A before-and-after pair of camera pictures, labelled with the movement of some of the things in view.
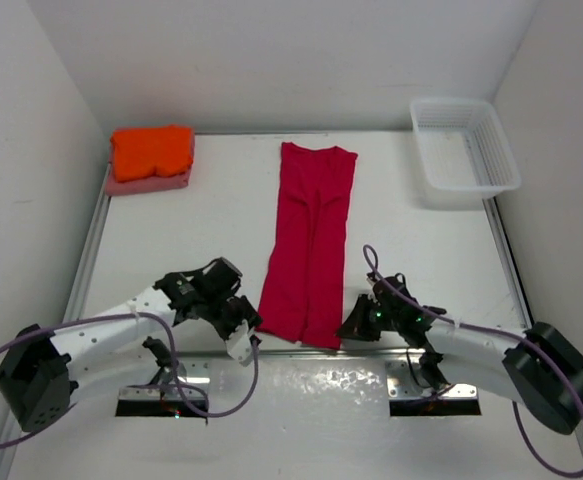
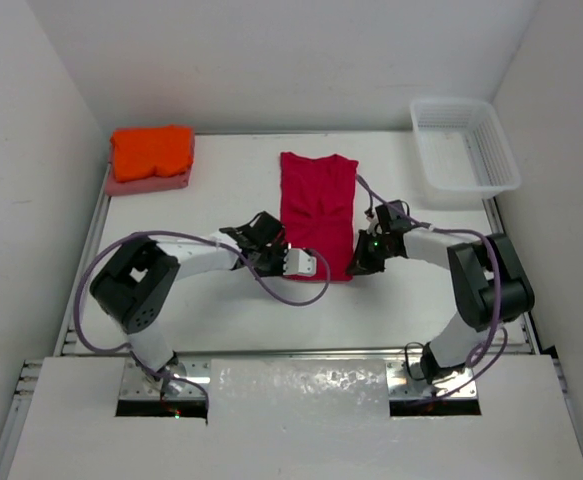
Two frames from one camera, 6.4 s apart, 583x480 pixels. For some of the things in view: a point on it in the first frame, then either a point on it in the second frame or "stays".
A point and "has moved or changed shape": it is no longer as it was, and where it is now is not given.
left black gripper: (241, 316) to (275, 253)
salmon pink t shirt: (149, 183) stays
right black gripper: (363, 317) to (366, 255)
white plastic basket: (463, 146) stays
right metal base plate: (407, 379) stays
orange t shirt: (140, 151) stays
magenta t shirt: (305, 295) has moved or changed shape
